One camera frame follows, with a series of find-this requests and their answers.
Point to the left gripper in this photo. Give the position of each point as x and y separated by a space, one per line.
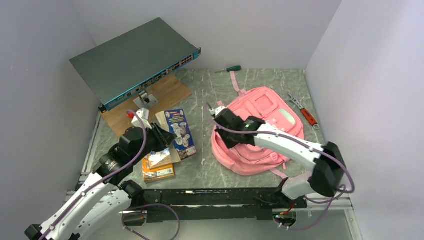
166 138

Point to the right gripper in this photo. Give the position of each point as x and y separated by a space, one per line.
229 143

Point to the blue cover book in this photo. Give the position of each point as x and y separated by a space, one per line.
175 122

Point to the orange cover book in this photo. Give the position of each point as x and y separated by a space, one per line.
157 159

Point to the pink backpack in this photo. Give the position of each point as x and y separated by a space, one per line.
266 104

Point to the orange bottom book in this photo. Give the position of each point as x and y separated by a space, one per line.
150 175

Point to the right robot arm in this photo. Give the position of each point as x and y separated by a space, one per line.
324 163

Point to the wooden board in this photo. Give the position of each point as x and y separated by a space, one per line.
166 93

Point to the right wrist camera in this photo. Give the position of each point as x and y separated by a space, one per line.
214 111

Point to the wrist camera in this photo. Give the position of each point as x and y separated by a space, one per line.
143 114
214 111

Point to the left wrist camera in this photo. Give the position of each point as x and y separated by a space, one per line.
143 114

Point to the green handled screwdriver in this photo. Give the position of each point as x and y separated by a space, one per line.
230 69

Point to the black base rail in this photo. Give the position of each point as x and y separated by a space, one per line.
261 204

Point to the grey network switch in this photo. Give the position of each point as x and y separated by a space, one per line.
126 65

